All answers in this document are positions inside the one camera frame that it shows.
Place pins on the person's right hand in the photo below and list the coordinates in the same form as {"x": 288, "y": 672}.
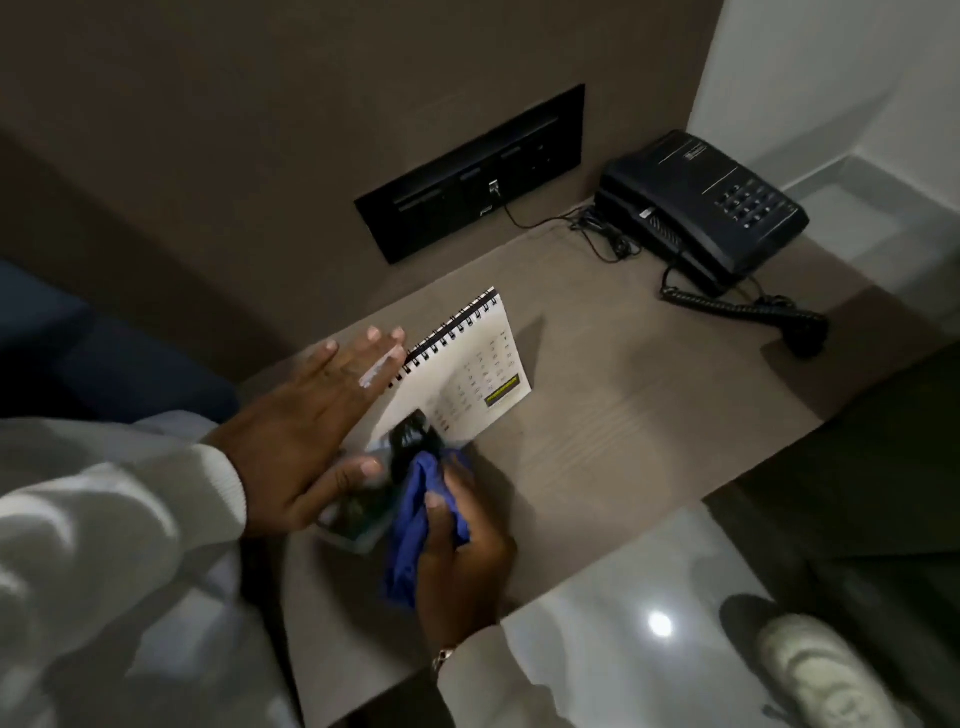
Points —
{"x": 457, "y": 570}

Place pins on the person's left hand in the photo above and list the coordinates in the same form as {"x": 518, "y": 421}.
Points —
{"x": 300, "y": 435}

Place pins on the blue cleaning cloth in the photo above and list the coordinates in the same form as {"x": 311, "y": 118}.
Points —
{"x": 411, "y": 525}

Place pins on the white spiral desk calendar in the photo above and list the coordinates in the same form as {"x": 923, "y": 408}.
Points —
{"x": 472, "y": 367}

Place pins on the person's left forearm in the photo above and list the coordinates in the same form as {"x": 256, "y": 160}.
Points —
{"x": 105, "y": 540}

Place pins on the person's right forearm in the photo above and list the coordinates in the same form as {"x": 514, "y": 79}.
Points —
{"x": 502, "y": 686}

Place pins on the metal wristwatch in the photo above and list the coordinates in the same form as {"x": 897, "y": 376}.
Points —
{"x": 443, "y": 658}

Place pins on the dark blue headboard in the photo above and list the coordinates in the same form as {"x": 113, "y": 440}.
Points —
{"x": 112, "y": 360}

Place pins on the white bedding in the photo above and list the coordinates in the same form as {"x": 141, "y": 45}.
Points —
{"x": 210, "y": 667}

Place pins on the white sneaker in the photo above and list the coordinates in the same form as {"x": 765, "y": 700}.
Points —
{"x": 825, "y": 675}

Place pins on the black wall socket panel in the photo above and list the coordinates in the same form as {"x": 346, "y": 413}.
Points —
{"x": 450, "y": 187}

